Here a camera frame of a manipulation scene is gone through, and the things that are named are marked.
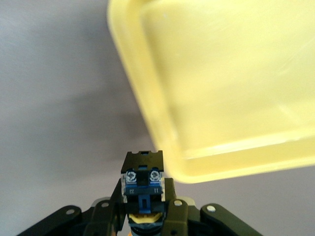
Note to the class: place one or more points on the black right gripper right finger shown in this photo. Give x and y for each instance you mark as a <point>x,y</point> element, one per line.
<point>176,218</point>

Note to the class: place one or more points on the yellow plastic tray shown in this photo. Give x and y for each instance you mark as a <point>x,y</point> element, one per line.
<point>221,86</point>

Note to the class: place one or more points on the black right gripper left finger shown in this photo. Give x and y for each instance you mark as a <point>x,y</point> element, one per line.
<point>105,218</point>

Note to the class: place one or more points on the yellow push button black body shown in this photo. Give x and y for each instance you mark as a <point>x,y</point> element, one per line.
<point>142,172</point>

